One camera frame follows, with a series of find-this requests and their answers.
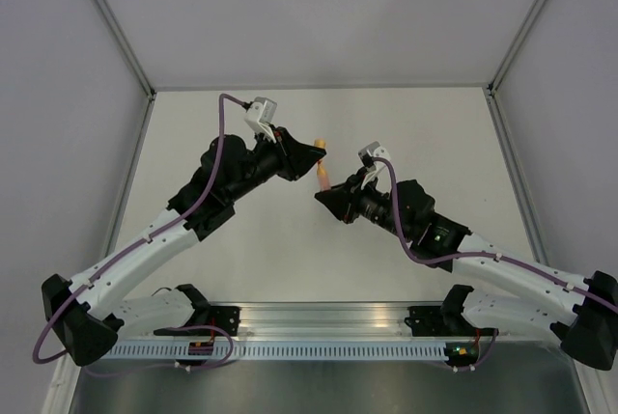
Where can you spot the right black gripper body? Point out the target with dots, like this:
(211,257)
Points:
(353,182)

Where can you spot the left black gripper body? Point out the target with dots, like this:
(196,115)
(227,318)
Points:
(277,162)

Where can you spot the pink orange highlighter pen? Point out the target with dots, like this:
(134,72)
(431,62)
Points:
(323,177)

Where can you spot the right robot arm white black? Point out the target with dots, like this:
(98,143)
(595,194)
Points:
(438,242)

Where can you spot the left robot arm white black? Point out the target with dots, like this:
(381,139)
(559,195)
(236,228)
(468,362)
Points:
(90,312)

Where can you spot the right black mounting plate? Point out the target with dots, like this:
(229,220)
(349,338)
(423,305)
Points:
(429,321)

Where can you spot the black mounting plate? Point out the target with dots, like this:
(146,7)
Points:
(429,321)
(225,317)

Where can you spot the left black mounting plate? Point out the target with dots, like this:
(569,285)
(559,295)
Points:
(225,317)

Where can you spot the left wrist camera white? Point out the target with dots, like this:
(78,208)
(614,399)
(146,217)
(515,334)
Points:
(259,114)

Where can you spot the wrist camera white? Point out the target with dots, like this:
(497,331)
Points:
(372,157)
(259,114)

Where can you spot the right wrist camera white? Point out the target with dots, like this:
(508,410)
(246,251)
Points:
(372,157)

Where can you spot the white slotted cable duct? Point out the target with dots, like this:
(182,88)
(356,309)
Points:
(281,351)

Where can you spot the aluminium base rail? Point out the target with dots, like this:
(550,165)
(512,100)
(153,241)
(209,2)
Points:
(318,320)

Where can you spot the left aluminium frame post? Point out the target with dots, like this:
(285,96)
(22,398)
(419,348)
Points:
(116,31)

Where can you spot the aluminium frame post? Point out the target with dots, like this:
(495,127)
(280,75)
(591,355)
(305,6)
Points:
(116,31)
(531,18)

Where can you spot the right aluminium frame post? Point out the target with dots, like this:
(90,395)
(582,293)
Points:
(531,18)

